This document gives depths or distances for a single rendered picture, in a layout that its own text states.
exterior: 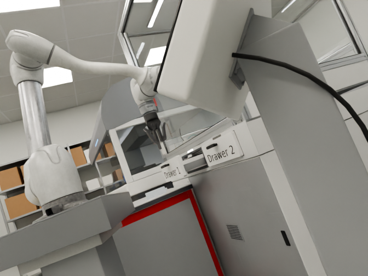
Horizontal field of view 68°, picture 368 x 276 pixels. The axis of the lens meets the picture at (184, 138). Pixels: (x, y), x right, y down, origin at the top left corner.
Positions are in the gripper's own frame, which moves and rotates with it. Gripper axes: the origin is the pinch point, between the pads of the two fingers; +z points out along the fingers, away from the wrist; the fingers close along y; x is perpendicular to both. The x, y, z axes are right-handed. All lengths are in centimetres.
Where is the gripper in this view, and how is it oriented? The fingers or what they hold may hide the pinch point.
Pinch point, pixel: (162, 148)
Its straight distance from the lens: 146.0
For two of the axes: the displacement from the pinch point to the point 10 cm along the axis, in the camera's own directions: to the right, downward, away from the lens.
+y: 8.6, -2.8, 4.3
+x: -3.7, 2.4, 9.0
